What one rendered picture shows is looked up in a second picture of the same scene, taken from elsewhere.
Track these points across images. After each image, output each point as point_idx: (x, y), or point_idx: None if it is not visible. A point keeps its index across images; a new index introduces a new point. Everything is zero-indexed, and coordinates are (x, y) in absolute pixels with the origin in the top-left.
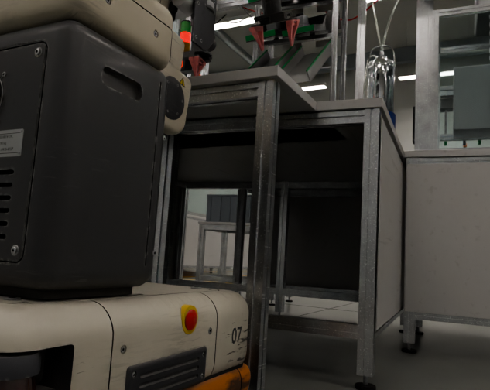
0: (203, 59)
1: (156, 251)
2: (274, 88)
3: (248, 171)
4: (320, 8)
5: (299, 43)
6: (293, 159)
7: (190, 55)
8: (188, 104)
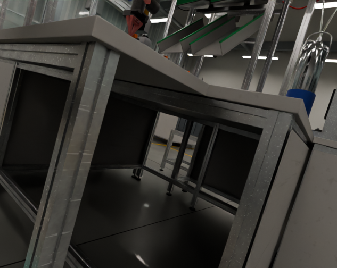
0: (140, 19)
1: None
2: (95, 60)
3: (188, 113)
4: None
5: (238, 16)
6: (214, 117)
7: (128, 14)
8: (34, 63)
